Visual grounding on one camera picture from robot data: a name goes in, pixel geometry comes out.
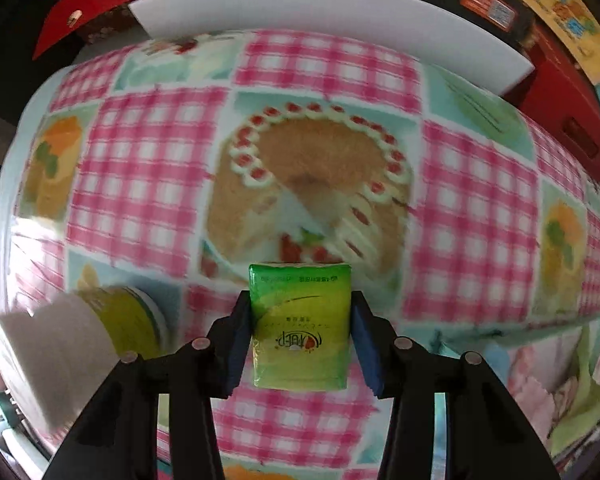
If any light green cloth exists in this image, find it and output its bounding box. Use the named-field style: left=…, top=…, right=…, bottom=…
left=550, top=326, right=600, bottom=458

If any green tissue pack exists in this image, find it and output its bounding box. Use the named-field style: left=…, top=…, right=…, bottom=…
left=249, top=263, right=352, bottom=392

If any pink white fluffy towel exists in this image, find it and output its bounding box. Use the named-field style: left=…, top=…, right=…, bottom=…
left=507, top=347, right=555, bottom=445

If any white plastic jar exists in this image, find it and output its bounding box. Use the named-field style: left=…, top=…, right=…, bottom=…
left=0, top=286, right=169, bottom=439

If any white tray teal rim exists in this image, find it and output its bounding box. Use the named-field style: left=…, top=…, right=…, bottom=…
left=400, top=314, right=600, bottom=472

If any pink checkered cake tablecloth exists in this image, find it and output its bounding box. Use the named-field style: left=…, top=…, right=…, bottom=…
left=0, top=29, right=600, bottom=479

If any red cardboard box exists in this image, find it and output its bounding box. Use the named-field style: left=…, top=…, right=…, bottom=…
left=504, top=22, right=600, bottom=182

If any white foam board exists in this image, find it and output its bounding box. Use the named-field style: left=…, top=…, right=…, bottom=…
left=130, top=0, right=533, bottom=96

